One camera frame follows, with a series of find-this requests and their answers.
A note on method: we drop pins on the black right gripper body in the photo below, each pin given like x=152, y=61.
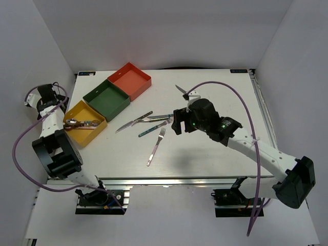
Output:
x=201, y=125

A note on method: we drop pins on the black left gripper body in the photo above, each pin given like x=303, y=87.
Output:
x=64, y=99

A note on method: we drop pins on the green handled knife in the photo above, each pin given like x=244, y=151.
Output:
x=166, y=116

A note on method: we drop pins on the pink handled knife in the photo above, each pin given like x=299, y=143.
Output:
x=181, y=89

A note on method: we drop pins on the brown handled spoon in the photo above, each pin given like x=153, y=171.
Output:
x=73, y=123

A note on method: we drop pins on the green handled spoon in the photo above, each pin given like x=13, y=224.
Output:
x=89, y=123

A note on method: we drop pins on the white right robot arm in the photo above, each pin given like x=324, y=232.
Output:
x=293, y=178

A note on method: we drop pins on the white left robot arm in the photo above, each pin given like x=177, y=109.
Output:
x=55, y=150

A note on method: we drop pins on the yellow box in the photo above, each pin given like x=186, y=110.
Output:
x=82, y=112

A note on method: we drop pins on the green box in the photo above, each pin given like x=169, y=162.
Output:
x=107, y=99

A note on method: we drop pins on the red box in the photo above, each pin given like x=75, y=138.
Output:
x=131, y=80

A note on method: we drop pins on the green handled fork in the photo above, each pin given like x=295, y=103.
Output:
x=166, y=122

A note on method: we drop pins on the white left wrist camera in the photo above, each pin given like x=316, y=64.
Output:
x=32, y=100

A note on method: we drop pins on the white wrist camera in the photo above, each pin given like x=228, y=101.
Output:
x=32, y=100
x=191, y=97

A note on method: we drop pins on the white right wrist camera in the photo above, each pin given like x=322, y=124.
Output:
x=191, y=97

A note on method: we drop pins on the pink handled fork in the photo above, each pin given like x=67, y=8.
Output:
x=160, y=138

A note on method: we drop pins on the brown handled knife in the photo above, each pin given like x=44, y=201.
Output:
x=130, y=123

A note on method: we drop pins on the aluminium table frame rail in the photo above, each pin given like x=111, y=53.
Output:
x=264, y=107

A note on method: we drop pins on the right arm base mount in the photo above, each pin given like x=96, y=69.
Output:
x=231, y=203

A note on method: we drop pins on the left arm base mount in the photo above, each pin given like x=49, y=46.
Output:
x=100, y=203

